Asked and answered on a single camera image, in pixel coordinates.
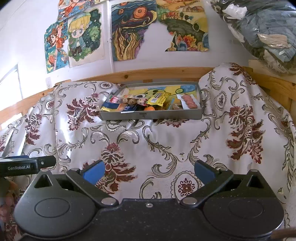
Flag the sausages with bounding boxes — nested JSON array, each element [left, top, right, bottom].
[[177, 94, 201, 109]]

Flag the orange fruit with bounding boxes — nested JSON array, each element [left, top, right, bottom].
[[144, 105, 155, 111]]

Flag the yellow noodle packet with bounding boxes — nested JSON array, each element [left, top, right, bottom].
[[146, 92, 171, 107]]

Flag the clear bag of buns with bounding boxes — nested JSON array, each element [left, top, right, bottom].
[[108, 95, 148, 106]]

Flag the floral white bedspread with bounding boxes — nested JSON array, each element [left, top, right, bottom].
[[1, 63, 295, 228]]

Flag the dark blue packet in tray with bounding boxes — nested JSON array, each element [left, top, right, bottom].
[[100, 101, 138, 112]]

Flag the grey shallow tray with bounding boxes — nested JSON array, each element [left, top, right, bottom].
[[98, 82, 203, 121]]

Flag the plastic bagged bedding bundle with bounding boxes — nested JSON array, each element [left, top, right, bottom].
[[207, 1, 295, 75]]

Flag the orange girl wall drawing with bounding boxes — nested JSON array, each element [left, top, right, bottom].
[[44, 1, 74, 73]]

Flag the anime character wall drawing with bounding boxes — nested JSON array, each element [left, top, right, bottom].
[[68, 5, 105, 68]]

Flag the landscape wall painting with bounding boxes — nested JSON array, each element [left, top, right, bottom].
[[157, 0, 209, 52]]

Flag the swirly night wall painting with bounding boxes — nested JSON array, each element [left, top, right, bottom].
[[111, 1, 157, 61]]

